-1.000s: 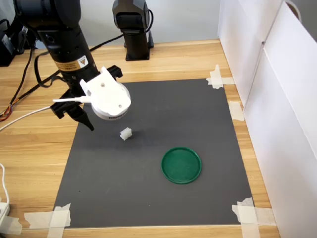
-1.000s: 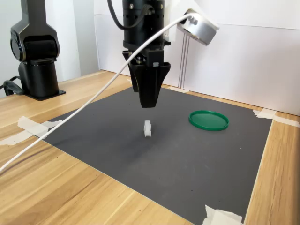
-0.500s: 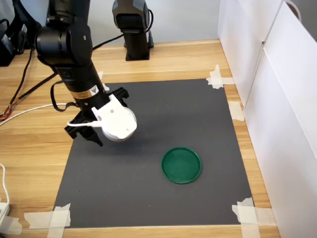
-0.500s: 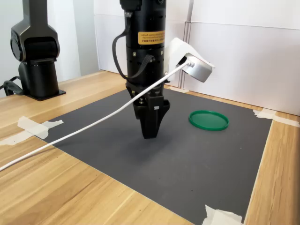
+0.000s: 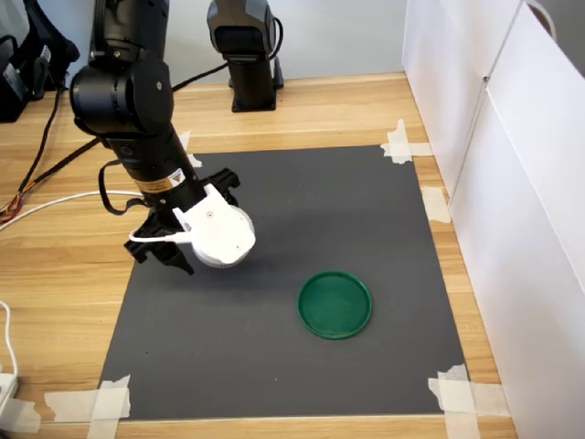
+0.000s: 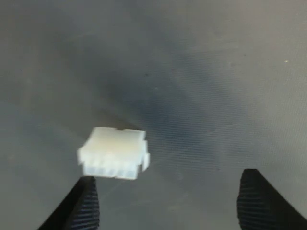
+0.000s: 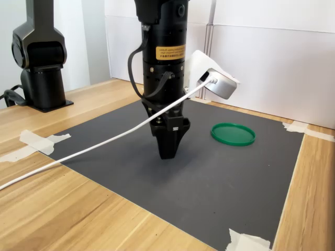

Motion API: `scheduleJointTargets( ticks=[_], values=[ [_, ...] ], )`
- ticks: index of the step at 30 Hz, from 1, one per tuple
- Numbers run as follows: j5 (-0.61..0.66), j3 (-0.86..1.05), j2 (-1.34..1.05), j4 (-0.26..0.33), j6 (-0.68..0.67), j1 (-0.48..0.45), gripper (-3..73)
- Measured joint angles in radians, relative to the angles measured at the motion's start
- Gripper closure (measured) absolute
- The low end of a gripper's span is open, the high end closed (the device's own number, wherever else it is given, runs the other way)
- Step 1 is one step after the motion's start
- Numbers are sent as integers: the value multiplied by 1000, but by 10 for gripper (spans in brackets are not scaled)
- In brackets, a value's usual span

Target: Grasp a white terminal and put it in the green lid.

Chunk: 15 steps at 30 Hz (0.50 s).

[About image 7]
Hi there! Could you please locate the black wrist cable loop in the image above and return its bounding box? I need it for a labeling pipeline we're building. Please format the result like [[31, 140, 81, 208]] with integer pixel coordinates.
[[127, 23, 150, 100]]

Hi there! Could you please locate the white camera cable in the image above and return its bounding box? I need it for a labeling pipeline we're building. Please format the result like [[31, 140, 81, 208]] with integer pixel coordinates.
[[0, 75, 218, 191]]

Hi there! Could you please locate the dark grey mat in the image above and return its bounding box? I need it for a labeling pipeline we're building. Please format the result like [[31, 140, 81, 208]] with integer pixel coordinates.
[[41, 95, 306, 251]]

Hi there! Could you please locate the thick black braided cable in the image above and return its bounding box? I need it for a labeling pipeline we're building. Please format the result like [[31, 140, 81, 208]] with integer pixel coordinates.
[[0, 85, 28, 108]]

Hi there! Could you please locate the round green lid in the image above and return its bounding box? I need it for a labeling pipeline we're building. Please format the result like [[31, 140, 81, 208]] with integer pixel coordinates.
[[210, 122, 256, 147]]

